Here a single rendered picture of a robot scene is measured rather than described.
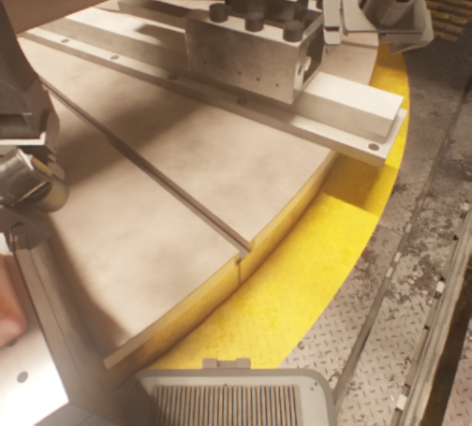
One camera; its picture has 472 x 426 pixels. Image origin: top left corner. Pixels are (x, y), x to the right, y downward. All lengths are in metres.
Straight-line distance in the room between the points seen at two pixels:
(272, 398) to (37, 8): 1.05
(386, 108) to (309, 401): 0.94
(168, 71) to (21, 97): 1.23
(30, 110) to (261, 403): 0.79
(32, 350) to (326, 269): 1.05
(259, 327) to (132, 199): 0.61
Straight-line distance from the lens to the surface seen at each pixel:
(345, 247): 1.48
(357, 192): 1.66
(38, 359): 0.62
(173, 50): 1.63
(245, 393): 0.97
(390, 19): 0.50
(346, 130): 1.36
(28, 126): 0.52
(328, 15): 0.53
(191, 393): 0.98
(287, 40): 1.19
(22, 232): 0.57
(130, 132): 1.47
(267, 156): 1.30
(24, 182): 0.51
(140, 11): 1.72
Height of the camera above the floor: 1.22
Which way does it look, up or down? 50 degrees down
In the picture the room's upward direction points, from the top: 2 degrees counter-clockwise
